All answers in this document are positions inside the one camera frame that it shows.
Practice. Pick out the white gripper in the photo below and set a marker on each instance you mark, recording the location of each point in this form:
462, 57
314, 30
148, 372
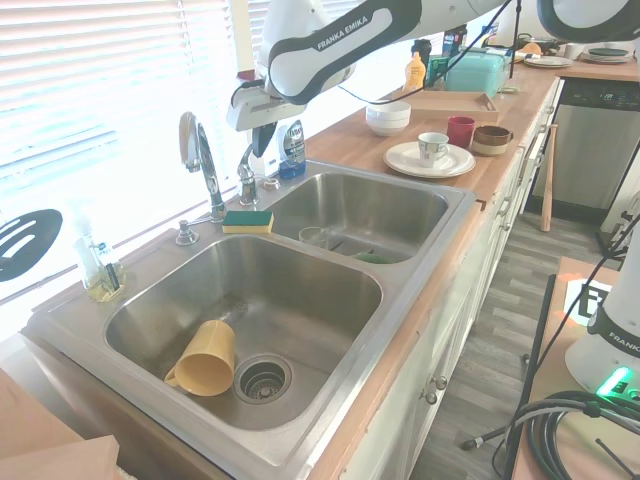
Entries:
250, 112

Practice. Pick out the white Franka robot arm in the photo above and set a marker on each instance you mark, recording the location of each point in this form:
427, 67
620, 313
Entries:
320, 60

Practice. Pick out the chrome gooseneck faucet spout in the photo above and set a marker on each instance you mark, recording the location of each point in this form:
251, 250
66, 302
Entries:
207, 165

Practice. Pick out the blue Dawn dish soap bottle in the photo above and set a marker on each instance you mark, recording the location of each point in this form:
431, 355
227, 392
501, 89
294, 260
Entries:
294, 145

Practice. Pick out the small chrome sink cap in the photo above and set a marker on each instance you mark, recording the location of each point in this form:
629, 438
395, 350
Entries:
272, 182

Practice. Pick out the yellow green sponge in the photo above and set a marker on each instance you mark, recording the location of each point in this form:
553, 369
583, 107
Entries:
247, 222

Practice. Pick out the clear drinking glass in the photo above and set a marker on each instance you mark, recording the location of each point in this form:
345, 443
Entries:
317, 236

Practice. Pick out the white bowl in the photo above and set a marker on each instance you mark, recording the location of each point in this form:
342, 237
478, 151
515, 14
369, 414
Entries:
387, 111
387, 129

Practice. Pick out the chrome soap dispenser pump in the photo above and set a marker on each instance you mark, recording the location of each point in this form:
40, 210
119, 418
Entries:
186, 235

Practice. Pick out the yellow mustard bottle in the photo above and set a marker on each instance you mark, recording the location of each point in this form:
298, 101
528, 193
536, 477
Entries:
415, 72

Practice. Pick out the white patterned teacup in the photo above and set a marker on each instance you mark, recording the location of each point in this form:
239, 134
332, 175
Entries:
431, 150

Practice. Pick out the wide white window blind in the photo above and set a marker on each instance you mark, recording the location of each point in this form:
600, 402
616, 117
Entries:
100, 75

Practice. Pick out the green carton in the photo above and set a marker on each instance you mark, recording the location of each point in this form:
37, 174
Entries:
439, 67

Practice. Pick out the wooden serving tray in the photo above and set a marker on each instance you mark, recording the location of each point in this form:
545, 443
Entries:
450, 105

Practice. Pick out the large white dinner plate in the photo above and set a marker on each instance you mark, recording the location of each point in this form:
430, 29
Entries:
452, 162

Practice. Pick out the red mug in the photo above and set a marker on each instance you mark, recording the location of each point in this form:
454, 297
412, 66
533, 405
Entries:
460, 132

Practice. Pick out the clear bottle yellow liquid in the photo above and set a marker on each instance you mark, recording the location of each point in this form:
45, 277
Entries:
102, 280

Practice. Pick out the stainless steel double sink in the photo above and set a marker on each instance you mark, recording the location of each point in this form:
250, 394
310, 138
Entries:
410, 300

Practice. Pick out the teal storage box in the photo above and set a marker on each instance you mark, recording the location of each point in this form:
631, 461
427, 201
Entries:
475, 72

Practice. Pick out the brown ceramic mug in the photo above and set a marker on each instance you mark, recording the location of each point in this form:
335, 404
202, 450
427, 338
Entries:
490, 142

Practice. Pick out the yellow mug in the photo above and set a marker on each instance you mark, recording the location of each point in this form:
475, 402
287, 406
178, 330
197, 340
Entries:
207, 360

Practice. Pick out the drain strainer beside mug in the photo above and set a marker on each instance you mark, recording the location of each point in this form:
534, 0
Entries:
262, 377

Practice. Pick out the black slotted spatula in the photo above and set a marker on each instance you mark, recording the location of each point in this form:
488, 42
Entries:
30, 245

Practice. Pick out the white paper towel roll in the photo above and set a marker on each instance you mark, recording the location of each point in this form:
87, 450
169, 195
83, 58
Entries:
505, 27

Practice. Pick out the wooden baseball bat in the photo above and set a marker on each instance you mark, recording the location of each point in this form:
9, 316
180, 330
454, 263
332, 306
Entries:
548, 185

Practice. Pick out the white plate with food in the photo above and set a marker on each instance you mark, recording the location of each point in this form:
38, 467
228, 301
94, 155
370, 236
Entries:
547, 61

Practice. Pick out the metal cabinet knob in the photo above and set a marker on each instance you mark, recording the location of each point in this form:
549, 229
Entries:
441, 381
430, 397

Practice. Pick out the stainless steel dishwasher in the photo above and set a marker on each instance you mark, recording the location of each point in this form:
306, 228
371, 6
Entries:
585, 145

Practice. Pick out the stack of grey plates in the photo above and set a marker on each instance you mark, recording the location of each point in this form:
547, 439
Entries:
605, 56

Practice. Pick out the black stand pole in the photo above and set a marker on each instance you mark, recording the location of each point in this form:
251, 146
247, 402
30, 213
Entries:
537, 360

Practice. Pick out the black white marker tag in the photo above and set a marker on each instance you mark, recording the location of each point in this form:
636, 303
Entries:
582, 300

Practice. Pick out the brown cardboard sheet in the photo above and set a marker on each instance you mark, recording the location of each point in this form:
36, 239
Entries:
40, 440

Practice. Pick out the black camera tripod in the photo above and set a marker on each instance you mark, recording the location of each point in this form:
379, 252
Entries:
620, 230

